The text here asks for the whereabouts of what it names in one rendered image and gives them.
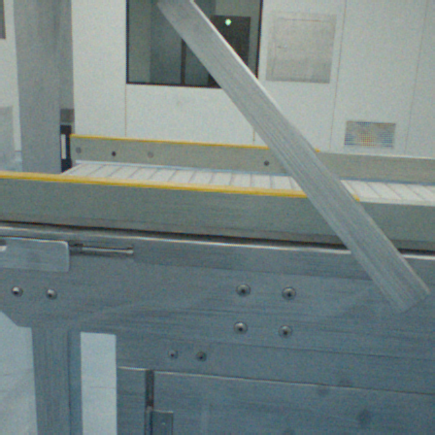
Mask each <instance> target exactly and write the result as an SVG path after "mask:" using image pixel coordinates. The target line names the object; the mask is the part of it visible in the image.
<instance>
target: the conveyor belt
mask: <svg viewBox="0 0 435 435"><path fill-rule="evenodd" d="M61 175H65V176H81V177H94V178H109V179H124V180H138V181H166V182H181V183H196V184H223V185H238V186H252V187H267V188H281V189H295V190H302V189H301V188H300V187H299V185H298V184H297V183H296V182H295V180H294V179H293V178H292V177H277V176H262V175H247V174H232V173H218V172H203V171H188V170H174V169H159V168H144V167H130V166H115V165H100V164H80V165H77V166H75V167H73V168H71V169H70V170H68V171H66V172H64V173H62V174H61ZM341 182H342V183H343V184H344V185H345V186H346V189H347V190H348V191H349V192H350V193H353V194H357V196H358V197H372V198H385V199H400V200H415V201H428V202H435V185H423V184H395V183H379V182H365V181H341ZM0 220H11V221H25V222H39V223H52V224H65V225H78V226H91V227H105V228H117V229H132V230H145V231H171V232H184V233H197V234H211V235H224V236H238V237H251V238H264V239H277V240H290V241H304V242H318V243H330V244H345V243H344V242H343V241H342V240H341V238H340V237H339V236H336V235H322V234H309V233H295V232H283V231H255V230H243V229H228V228H215V227H202V226H188V225H175V224H162V223H147V222H135V221H121V220H107V219H94V218H81V217H55V216H41V215H28V214H14V213H1V212H0ZM388 240H389V239H388ZM389 241H390V242H391V243H392V244H393V245H394V246H395V247H396V248H398V249H410V250H424V251H435V243H429V242H417V241H403V240H389Z"/></svg>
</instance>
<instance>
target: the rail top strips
mask: <svg viewBox="0 0 435 435"><path fill-rule="evenodd" d="M70 137H76V138H90V139H107V140H122V141H137V142H153V143H167V144H184V145H198V146H215V147H230V148H245V149H261V150H269V149H268V146H260V145H243V144H228V143H213V142H196V141H182V140H165V139H151V138H135V137H119V136H104V135H88V134H71V135H70ZM0 179H14V180H28V181H58V182H71V183H86V184H113V185H128V186H141V187H156V188H170V189H184V190H199V191H213V192H227V193H242V194H255V195H269V196H284V197H298V198H308V197H307V196H306V194H305V193H304V192H303V191H302V190H295V189H281V188H267V187H252V186H238V185H223V184H196V183H181V182H166V181H138V180H124V179H109V178H94V177H81V176H65V175H52V174H37V173H22V172H9V171H0ZM351 195H352V196H353V198H354V199H355V200H356V201H357V202H359V201H360V198H359V197H358V196H357V194H353V193H351Z"/></svg>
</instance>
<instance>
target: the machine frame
mask: <svg viewBox="0 0 435 435"><path fill-rule="evenodd" d="M13 10H14V28H15V44H16V61H17V94H18V110H19V127H20V143H21V160H22V173H37V174H52V175H61V174H62V163H61V136H60V125H71V126H72V134H75V122H72V123H62V117H61V109H62V108H74V109H75V105H74V71H73V35H72V1H71V0H13ZM32 345H33V361H34V378H35V394H36V428H37V435H84V423H83V387H82V352H81V332H72V331H61V330H49V329H38V328H32Z"/></svg>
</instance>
